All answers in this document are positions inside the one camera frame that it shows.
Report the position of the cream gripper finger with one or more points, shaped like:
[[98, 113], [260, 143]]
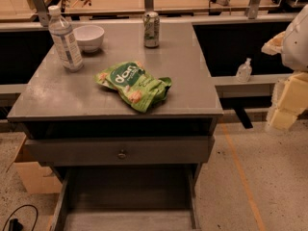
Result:
[[274, 45], [289, 100]]

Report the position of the grey drawer cabinet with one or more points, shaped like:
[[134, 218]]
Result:
[[127, 134]]

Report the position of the white ceramic bowl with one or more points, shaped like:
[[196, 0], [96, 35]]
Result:
[[89, 37]]

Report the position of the green 7up soda can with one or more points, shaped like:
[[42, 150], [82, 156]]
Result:
[[151, 23]]

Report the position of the clear plastic water bottle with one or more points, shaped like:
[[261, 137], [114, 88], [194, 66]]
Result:
[[64, 40]]

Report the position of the open grey middle drawer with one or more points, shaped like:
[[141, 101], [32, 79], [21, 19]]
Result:
[[129, 198]]

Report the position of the clear hand sanitizer bottle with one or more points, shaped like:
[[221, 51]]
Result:
[[244, 71]]

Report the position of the green snack chip bag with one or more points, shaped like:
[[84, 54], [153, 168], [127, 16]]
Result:
[[136, 86]]

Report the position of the grey upper drawer with knob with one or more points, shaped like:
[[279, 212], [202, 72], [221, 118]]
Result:
[[121, 151]]

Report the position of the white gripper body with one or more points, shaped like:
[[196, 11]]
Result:
[[297, 43]]

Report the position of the brown cardboard box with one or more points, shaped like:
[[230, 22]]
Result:
[[35, 178]]

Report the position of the grey metal rail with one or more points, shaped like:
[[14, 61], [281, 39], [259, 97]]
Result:
[[257, 85]]

